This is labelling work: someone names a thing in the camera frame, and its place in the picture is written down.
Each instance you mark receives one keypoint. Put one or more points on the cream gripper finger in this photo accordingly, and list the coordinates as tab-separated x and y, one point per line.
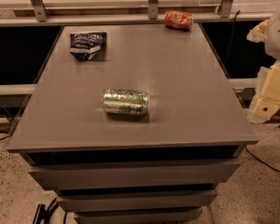
266	101
258	33

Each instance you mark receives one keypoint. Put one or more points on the grey drawer cabinet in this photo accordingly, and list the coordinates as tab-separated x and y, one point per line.
121	169

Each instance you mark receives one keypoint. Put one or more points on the black device on floor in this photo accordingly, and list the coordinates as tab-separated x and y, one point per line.
41	215

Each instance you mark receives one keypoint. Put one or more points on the red soda can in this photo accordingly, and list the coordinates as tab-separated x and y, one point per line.
178	20

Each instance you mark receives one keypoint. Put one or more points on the green soda can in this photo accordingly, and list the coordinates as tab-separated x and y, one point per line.
126	102

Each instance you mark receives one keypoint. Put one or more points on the metal railing frame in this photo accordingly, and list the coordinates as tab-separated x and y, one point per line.
76	12

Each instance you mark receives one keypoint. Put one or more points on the blue crumpled chip bag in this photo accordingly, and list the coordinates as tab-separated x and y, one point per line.
85	45

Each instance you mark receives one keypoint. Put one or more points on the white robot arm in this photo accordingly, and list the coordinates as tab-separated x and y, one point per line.
272	42

